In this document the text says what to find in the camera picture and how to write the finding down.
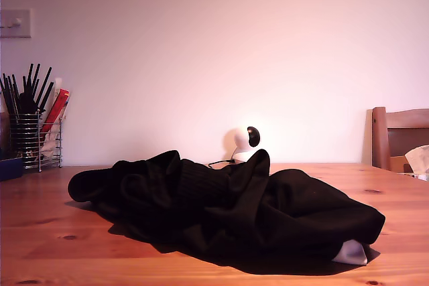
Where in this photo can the white tissue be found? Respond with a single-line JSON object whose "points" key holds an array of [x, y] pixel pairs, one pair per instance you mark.
{"points": [[419, 158]]}

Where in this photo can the white paper sleeve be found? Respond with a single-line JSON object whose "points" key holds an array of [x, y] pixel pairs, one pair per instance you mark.
{"points": [[59, 85]]}

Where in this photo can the white light switch plate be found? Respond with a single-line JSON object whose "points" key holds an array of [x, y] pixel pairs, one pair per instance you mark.
{"points": [[20, 28]]}

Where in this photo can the tan cardboard box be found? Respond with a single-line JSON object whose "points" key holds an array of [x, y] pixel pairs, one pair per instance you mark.
{"points": [[397, 163]]}

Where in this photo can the wooden chair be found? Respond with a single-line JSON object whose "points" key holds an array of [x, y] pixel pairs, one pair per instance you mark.
{"points": [[380, 138]]}

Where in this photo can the black chopstick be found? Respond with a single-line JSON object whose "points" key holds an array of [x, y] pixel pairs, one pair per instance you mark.
{"points": [[47, 96], [8, 93], [35, 76], [29, 75], [43, 86]]}

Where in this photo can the white round webcam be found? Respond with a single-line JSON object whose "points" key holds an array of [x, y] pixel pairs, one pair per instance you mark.
{"points": [[241, 138]]}

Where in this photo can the red paper packet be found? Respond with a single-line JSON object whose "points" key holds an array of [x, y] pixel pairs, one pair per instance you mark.
{"points": [[58, 105]]}

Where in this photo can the black shorts with white hem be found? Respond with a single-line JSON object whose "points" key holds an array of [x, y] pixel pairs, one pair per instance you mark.
{"points": [[234, 205]]}

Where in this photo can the blue box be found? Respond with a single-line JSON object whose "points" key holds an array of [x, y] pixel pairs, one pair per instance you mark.
{"points": [[10, 170]]}

